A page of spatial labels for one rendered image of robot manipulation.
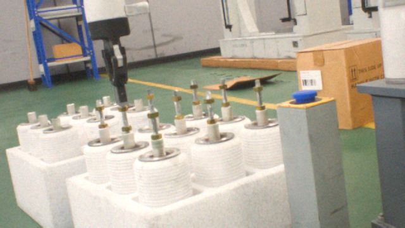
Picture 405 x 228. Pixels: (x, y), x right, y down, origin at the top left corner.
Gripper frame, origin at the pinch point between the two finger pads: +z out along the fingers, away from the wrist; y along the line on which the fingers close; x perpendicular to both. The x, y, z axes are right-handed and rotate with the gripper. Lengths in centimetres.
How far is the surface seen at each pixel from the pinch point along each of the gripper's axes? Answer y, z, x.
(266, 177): 14.5, 18.0, 21.0
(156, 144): 12.4, 8.0, 2.6
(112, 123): -40.0, 11.6, 2.5
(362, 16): -196, 1, 191
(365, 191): -9, 36, 56
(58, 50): -561, -3, 21
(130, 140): 1.0, 8.8, -0.1
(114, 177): 2.3, 14.6, -4.2
